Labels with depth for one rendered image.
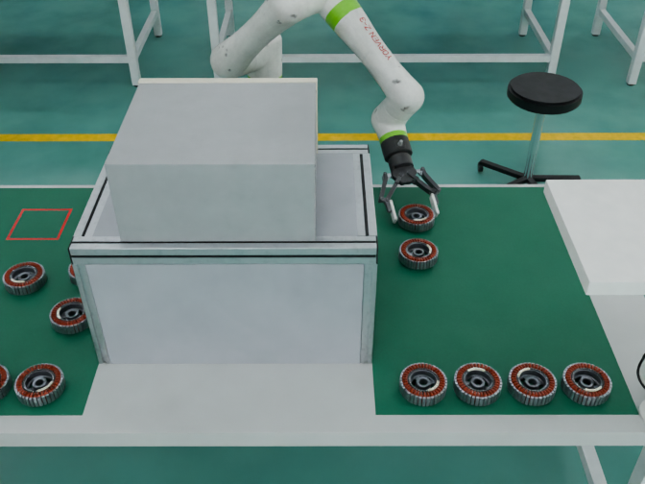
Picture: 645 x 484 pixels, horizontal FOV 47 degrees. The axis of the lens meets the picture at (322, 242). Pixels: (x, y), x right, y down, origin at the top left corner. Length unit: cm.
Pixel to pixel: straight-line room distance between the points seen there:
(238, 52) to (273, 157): 105
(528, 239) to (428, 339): 54
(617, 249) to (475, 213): 88
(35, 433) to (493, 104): 352
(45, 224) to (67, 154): 188
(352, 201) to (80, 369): 79
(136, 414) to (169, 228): 45
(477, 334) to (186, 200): 84
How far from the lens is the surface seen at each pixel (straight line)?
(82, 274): 177
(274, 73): 277
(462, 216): 238
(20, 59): 507
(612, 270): 153
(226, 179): 156
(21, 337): 209
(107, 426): 182
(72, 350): 201
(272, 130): 165
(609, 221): 166
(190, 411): 181
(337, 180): 184
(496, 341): 198
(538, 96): 358
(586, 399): 188
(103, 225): 177
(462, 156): 413
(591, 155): 432
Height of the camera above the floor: 213
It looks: 38 degrees down
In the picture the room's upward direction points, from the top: straight up
